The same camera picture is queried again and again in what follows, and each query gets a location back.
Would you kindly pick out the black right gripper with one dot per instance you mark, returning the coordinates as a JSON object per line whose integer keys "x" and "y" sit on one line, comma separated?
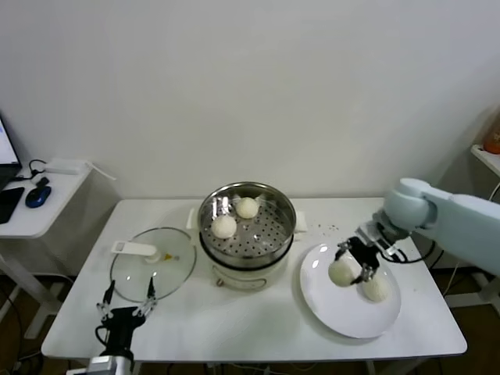
{"x": 365, "y": 254}

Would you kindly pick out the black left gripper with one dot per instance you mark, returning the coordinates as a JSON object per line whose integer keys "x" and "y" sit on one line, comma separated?
{"x": 123, "y": 326}

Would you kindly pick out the white steamed baozi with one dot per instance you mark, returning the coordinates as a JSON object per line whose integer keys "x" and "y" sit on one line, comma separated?
{"x": 343, "y": 273}
{"x": 223, "y": 226}
{"x": 378, "y": 292}
{"x": 247, "y": 207}

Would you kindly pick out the pale left robot arm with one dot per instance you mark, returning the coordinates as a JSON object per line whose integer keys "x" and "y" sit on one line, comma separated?
{"x": 74, "y": 370}

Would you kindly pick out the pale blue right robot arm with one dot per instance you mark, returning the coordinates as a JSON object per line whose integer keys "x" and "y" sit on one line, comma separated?
{"x": 461, "y": 226}

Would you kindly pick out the stainless steel steamer basket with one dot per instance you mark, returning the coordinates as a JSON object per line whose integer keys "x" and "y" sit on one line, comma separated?
{"x": 234, "y": 250}

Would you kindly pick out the glass pot lid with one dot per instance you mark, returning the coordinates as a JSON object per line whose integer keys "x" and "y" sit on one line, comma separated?
{"x": 133, "y": 273}

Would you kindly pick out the scattered dark crumbs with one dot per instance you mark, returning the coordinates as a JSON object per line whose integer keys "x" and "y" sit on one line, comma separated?
{"x": 333, "y": 226}

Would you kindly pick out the white round plate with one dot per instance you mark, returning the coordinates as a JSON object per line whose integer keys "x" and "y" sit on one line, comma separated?
{"x": 351, "y": 316}

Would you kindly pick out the white electric cooker base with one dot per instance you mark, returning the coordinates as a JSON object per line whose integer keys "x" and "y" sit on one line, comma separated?
{"x": 242, "y": 279}

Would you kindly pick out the white side desk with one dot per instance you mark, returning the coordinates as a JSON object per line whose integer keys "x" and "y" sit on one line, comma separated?
{"x": 47, "y": 218}

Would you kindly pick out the blue computer mouse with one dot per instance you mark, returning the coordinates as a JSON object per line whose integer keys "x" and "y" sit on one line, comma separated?
{"x": 39, "y": 196}

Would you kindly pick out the white rectangular box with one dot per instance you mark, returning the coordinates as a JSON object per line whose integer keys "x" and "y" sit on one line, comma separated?
{"x": 64, "y": 166}

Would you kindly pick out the black phone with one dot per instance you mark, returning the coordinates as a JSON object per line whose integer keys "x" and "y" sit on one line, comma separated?
{"x": 9, "y": 203}

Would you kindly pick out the orange object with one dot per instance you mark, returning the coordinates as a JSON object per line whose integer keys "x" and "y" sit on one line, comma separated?
{"x": 493, "y": 140}

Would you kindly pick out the black laptop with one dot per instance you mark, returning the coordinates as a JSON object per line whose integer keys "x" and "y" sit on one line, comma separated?
{"x": 6, "y": 148}

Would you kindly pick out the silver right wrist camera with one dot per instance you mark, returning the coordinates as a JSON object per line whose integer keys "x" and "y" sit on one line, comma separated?
{"x": 381, "y": 236}

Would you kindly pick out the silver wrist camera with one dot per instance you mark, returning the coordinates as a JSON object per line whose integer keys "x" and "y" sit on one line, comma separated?
{"x": 381, "y": 236}
{"x": 103, "y": 365}

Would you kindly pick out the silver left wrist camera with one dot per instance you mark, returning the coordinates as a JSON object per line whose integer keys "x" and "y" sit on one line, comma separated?
{"x": 103, "y": 365}

